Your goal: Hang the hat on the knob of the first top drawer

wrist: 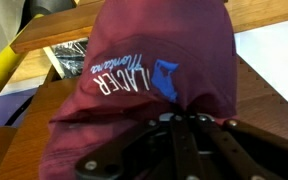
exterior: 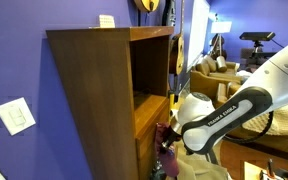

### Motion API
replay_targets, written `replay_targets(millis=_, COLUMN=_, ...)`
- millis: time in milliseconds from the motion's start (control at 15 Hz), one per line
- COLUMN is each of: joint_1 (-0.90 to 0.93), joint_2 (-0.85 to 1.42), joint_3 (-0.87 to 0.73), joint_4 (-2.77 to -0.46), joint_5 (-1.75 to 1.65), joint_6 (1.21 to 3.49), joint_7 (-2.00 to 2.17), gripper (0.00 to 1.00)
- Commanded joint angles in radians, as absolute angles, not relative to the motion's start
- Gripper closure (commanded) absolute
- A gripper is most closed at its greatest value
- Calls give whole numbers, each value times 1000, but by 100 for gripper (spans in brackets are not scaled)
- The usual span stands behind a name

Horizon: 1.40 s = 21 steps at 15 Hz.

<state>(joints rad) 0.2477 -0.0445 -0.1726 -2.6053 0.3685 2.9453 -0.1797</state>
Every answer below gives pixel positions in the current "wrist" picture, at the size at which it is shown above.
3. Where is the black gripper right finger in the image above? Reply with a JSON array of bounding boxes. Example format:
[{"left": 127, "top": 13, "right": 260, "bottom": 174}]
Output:
[{"left": 183, "top": 114, "right": 288, "bottom": 180}]

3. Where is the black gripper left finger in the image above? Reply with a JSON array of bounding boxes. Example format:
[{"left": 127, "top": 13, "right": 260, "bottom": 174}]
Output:
[{"left": 74, "top": 115, "right": 189, "bottom": 180}]

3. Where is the maroon printed t-shirt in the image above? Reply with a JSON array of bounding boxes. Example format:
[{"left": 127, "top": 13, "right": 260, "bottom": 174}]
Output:
[{"left": 38, "top": 0, "right": 240, "bottom": 180}]

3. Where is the yellow plastic bat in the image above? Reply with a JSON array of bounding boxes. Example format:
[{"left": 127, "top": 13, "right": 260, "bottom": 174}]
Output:
[{"left": 0, "top": 13, "right": 46, "bottom": 115}]

